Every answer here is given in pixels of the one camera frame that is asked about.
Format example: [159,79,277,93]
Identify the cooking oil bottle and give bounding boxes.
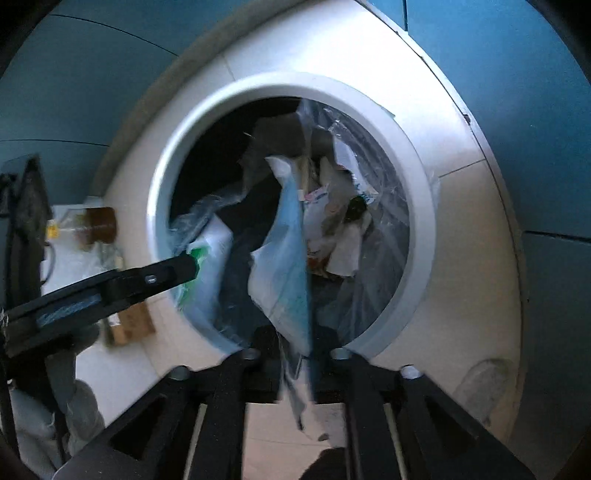
[46,206,118,251]

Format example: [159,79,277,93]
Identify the blue kitchen cabinets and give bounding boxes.
[1,1,590,456]

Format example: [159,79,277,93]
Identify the green white sachet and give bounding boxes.
[176,215,232,328]

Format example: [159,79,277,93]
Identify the white crumpled tissue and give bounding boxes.
[325,223,362,277]

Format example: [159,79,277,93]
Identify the blue white plastic wrapper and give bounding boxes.
[247,155,312,431]

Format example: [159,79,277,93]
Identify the cardboard box on floor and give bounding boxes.
[107,302,155,346]

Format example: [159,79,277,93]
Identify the white trash bin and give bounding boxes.
[146,71,440,361]

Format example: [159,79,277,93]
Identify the plastic bags on floor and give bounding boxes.
[83,242,125,277]

